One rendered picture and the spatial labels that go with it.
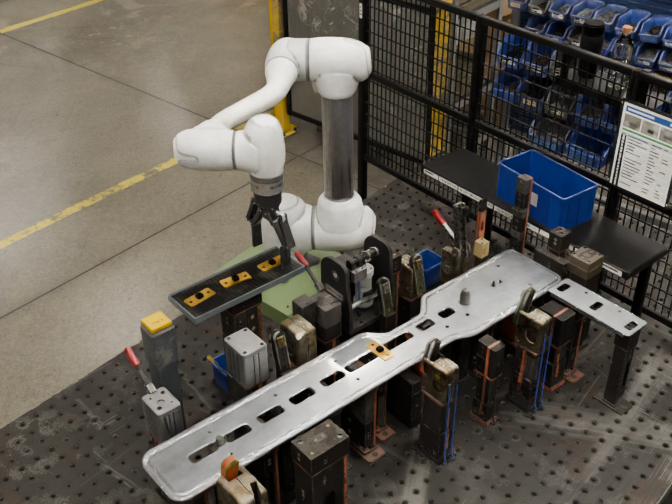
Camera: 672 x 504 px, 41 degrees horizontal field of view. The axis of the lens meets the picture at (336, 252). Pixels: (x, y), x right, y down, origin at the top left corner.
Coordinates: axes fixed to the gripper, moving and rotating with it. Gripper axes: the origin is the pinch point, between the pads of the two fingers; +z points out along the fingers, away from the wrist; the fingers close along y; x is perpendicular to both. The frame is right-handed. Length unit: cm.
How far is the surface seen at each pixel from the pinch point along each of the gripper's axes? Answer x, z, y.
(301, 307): -1.1, 10.5, 14.7
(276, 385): -19.3, 20.1, 26.9
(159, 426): -51, 18, 22
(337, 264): 11.8, 1.7, 15.0
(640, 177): 112, -2, 44
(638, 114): 112, -22, 39
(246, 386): -25.8, 19.8, 22.5
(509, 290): 59, 20, 39
